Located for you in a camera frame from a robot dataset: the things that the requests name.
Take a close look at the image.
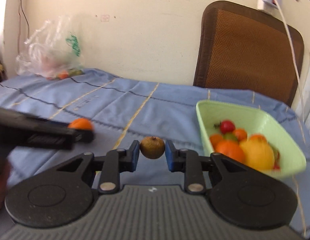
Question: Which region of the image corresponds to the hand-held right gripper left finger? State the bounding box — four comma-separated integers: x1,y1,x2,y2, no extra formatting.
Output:
56,140,141,195

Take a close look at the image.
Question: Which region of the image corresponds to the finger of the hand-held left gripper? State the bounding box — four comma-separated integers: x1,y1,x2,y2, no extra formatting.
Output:
70,127,94,143

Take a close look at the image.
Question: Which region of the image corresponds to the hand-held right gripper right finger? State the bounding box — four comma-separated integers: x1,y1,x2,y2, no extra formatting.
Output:
165,139,247,195

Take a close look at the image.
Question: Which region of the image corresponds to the small brown fruit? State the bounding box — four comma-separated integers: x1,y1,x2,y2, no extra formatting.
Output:
140,136,165,159

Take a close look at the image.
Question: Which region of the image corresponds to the light green plastic basket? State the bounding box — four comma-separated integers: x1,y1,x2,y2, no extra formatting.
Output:
196,100,307,180

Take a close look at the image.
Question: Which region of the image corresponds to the large yellow pomelo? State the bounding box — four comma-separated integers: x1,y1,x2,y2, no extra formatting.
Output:
238,137,275,171

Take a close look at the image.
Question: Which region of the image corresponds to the person's left hand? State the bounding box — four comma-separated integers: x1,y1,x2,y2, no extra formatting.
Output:
0,164,10,214

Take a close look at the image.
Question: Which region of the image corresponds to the blue checked bedsheet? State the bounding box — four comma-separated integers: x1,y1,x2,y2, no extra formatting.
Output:
0,68,310,238

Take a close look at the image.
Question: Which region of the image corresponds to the clear plastic bag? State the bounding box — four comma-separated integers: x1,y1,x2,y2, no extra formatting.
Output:
16,15,85,80

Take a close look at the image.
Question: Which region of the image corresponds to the brown woven chair back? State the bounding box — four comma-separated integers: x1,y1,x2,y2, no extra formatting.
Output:
193,0,305,107

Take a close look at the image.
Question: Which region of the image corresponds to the black wall cable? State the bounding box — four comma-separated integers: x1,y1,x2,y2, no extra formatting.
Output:
18,0,30,35

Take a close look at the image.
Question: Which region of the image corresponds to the white cable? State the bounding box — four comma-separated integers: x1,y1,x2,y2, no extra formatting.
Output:
267,0,308,124

